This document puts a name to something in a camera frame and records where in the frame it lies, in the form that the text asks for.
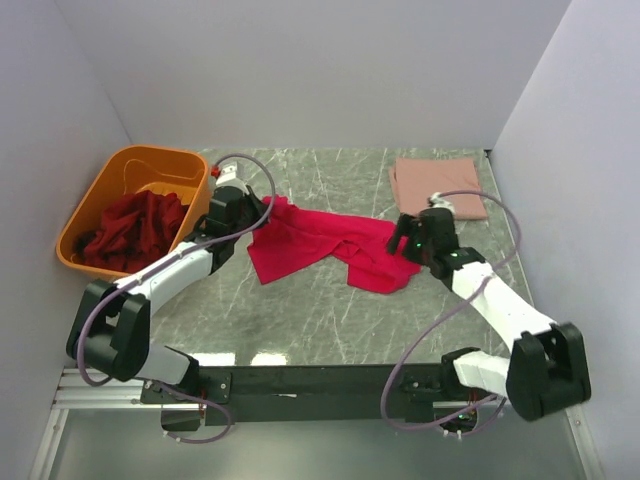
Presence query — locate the bright pink t shirt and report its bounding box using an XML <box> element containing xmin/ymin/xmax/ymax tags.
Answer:
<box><xmin>247</xmin><ymin>196</ymin><xmax>421</xmax><ymax>294</ymax></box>

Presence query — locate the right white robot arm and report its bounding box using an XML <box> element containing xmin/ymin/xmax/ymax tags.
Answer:
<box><xmin>387</xmin><ymin>207</ymin><xmax>592</xmax><ymax>421</ymax></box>

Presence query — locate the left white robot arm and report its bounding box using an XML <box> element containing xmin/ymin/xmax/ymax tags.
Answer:
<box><xmin>66</xmin><ymin>187</ymin><xmax>274</xmax><ymax>395</ymax></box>

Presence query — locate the folded light pink t shirt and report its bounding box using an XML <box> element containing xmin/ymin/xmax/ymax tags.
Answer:
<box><xmin>389</xmin><ymin>157</ymin><xmax>481</xmax><ymax>215</ymax></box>

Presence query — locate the orange plastic basket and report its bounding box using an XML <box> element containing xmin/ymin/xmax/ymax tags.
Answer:
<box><xmin>56</xmin><ymin>145</ymin><xmax>210</xmax><ymax>281</ymax></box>

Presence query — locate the dark red t shirt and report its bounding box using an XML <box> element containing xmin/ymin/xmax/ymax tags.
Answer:
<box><xmin>73</xmin><ymin>190</ymin><xmax>188</xmax><ymax>274</ymax></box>

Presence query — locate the black base beam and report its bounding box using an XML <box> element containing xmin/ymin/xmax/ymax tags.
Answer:
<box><xmin>139</xmin><ymin>363</ymin><xmax>501</xmax><ymax>431</ymax></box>

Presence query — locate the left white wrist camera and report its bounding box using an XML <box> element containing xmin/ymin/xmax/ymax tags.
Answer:
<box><xmin>210</xmin><ymin>160</ymin><xmax>242</xmax><ymax>189</ymax></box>

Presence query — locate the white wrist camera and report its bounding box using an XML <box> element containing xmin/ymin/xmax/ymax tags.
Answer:
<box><xmin>210</xmin><ymin>160</ymin><xmax>242</xmax><ymax>189</ymax></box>
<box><xmin>428</xmin><ymin>192</ymin><xmax>455</xmax><ymax>214</ymax></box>

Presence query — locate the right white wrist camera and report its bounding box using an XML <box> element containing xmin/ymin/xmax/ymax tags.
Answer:
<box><xmin>428</xmin><ymin>192</ymin><xmax>455</xmax><ymax>214</ymax></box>

